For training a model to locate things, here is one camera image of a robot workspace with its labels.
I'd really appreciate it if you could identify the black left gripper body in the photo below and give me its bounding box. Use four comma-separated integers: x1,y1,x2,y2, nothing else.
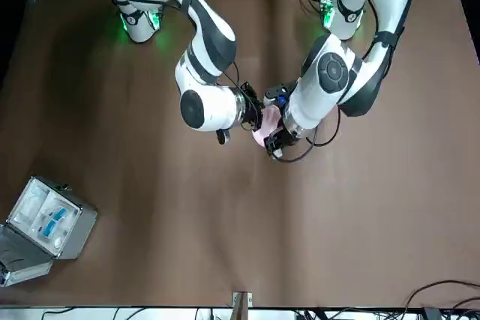
275,129,301,151

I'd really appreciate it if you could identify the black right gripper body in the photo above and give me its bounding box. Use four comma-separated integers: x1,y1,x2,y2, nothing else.
243,89,260,126

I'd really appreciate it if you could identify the pink bowl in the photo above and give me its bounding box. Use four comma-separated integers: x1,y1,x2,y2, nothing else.
251,104,283,148

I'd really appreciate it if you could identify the silver aluminium case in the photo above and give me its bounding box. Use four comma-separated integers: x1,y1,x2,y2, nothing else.
0,175,98,288

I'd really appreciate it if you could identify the clear plastic bag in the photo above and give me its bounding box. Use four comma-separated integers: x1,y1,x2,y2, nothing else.
13,181,50,223

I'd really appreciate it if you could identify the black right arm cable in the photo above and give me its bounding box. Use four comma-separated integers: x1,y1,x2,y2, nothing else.
153,0,243,92

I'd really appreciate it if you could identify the black desk cable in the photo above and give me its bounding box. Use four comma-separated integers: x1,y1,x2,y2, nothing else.
404,279,480,310

